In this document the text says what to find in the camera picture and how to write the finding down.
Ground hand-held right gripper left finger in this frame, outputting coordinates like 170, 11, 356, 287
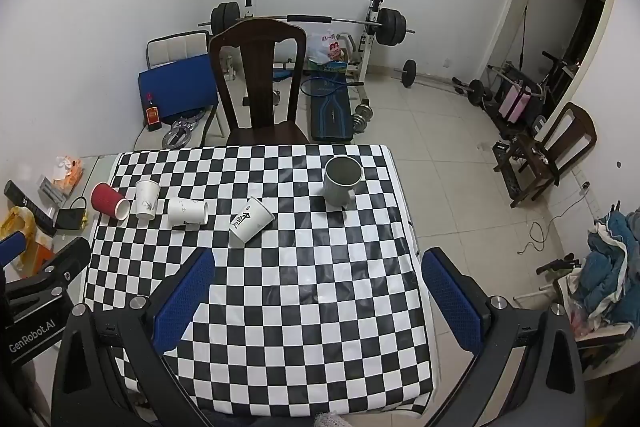
51, 248, 217, 427

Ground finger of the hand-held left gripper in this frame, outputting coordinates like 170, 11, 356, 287
5, 237, 92, 304
0, 231, 27, 269

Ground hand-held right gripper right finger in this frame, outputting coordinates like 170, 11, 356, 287
421, 248, 587, 427

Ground white paper cup black print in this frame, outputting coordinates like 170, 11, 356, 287
229, 196, 275, 244

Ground white mug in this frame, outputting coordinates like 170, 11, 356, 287
321, 155, 364, 209

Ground red paper cup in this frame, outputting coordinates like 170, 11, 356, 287
91, 182, 131, 221

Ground white paper cup faint print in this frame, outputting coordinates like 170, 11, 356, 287
167, 198, 209, 228

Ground plain white paper cup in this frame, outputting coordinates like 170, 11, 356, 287
135, 179, 160, 221

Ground yellow plastic bag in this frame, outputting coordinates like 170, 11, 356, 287
0, 206, 37, 268

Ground black pouch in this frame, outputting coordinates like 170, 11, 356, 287
54, 196, 88, 232

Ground long black box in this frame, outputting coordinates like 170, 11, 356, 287
4, 179, 58, 235

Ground orange tissue pack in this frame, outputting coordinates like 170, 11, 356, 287
52, 155, 83, 198

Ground black white checkered tablecloth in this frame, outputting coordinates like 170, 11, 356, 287
82, 143, 441, 413

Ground teal clothes pile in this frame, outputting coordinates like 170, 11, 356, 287
582, 209, 640, 325

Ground dark bottle red label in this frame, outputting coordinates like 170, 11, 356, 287
144, 93, 162, 131

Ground chrome dumbbell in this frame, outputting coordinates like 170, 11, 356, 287
352, 102, 374, 132

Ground exercise machine with pink pad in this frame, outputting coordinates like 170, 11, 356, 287
487, 52, 583, 128

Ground brown wooden chair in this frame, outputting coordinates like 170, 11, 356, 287
510, 102, 598, 208

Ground black weight bench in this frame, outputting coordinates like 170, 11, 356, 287
307, 92, 353, 142

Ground long barbell small plates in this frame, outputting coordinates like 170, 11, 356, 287
392, 59, 493, 106

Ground blue badminton racket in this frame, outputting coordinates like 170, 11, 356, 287
300, 77, 365, 98

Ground dark wooden chair tall back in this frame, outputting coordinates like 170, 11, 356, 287
209, 18, 311, 146

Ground green box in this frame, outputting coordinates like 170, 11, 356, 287
306, 59, 348, 73

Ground barbell with black plates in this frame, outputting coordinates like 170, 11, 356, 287
198, 2, 416, 46

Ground white printed plastic bag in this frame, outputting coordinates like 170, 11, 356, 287
306, 32, 351, 64

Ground black floor cable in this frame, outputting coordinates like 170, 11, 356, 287
517, 192, 591, 255

